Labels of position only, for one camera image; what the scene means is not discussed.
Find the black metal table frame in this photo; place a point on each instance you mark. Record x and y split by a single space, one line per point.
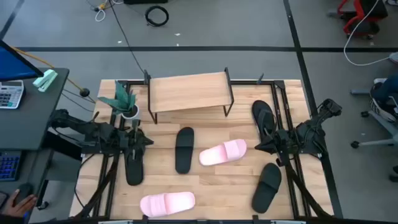
248 82

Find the person's shoe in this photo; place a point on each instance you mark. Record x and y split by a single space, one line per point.
381 107
395 57

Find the black clamp bracket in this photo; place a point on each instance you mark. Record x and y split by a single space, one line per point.
145 218
255 218
146 77

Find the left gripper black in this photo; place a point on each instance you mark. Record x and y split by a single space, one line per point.
133 140

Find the mint green stapler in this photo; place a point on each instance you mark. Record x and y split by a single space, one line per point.
46 80

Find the black slide sandal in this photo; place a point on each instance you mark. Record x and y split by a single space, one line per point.
265 189
184 155
134 174

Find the grey office chair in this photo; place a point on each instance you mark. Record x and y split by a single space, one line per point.
384 123

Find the wooden shelf black metal legs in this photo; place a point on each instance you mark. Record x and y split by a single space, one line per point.
189 91

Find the computer monitor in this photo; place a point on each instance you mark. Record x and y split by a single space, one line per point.
12 67

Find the red and black chair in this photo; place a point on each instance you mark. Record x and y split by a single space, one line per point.
373 9

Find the person's leg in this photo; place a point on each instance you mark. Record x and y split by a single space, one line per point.
388 87

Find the silver metal strip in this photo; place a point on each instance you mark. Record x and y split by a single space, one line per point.
115 222
287 222

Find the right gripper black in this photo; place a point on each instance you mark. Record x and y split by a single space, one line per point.
281 141

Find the black round knob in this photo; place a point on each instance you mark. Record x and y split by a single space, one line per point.
84 92

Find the backlit black keyboard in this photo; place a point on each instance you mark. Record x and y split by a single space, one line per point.
9 166

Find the green plant in white pot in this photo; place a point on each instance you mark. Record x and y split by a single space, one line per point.
122 99

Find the black desk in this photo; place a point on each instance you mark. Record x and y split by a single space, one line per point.
37 118

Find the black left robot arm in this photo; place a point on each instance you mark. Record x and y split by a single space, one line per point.
77 126

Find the black box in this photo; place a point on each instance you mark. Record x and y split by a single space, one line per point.
146 1

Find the person's hand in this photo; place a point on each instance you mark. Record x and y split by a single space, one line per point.
15 208

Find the grey calculator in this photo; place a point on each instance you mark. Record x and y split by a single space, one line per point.
9 93

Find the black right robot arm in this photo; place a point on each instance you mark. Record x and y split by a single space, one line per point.
311 133

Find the pink slide sandal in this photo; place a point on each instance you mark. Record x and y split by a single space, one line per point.
222 152
168 203

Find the black flip-flop sandal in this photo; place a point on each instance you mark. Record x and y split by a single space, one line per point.
261 109

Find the grey lower desk shelf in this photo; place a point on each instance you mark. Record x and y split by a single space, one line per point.
37 174

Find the black computer mouse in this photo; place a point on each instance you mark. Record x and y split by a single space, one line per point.
25 188

